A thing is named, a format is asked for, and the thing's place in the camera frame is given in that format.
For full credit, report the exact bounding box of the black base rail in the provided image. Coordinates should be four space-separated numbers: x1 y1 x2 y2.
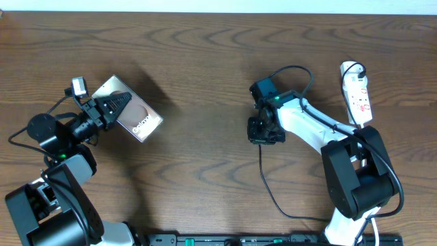
148 233 404 246

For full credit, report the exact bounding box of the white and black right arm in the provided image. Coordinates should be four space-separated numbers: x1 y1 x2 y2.
247 78 403 245

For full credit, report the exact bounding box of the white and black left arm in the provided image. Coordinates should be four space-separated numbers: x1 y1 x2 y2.
5 92 149 246

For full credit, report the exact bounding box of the white power strip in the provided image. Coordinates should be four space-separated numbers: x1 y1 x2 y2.
340 61 373 127

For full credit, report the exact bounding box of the black charger cable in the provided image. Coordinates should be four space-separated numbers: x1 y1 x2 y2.
257 61 367 222

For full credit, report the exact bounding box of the silver Galaxy smartphone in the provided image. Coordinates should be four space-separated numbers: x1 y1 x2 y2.
91 75 163 142

